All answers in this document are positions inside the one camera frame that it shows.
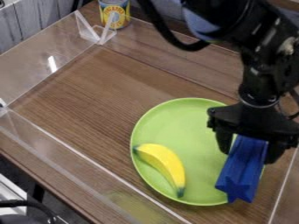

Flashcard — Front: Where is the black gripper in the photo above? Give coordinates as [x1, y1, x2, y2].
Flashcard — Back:
[207, 102, 299, 165]

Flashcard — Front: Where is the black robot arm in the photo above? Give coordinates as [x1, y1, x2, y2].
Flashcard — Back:
[137, 0, 299, 164]

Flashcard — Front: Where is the green plate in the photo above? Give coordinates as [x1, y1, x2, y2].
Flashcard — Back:
[130, 98, 229, 206]

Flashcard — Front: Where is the yellow toy banana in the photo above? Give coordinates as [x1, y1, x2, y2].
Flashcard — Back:
[134, 143, 187, 198]

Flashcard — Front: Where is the clear acrylic enclosure wall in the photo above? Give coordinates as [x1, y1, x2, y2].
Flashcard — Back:
[0, 6, 299, 224]

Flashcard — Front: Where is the blue star-shaped block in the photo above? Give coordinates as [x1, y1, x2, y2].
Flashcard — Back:
[215, 136, 269, 203]

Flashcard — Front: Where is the black cable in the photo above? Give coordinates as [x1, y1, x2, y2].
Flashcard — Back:
[0, 199, 58, 224]

